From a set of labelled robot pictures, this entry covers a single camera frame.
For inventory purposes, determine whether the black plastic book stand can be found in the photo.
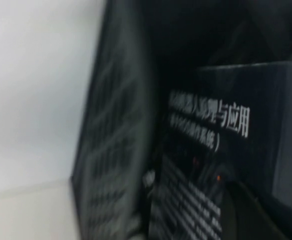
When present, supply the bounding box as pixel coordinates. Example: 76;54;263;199
70;0;292;240

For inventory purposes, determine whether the dark mobile robotics book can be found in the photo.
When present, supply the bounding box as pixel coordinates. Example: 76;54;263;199
158;59;292;240

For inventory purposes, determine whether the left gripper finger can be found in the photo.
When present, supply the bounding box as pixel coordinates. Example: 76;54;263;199
220;178;292;240

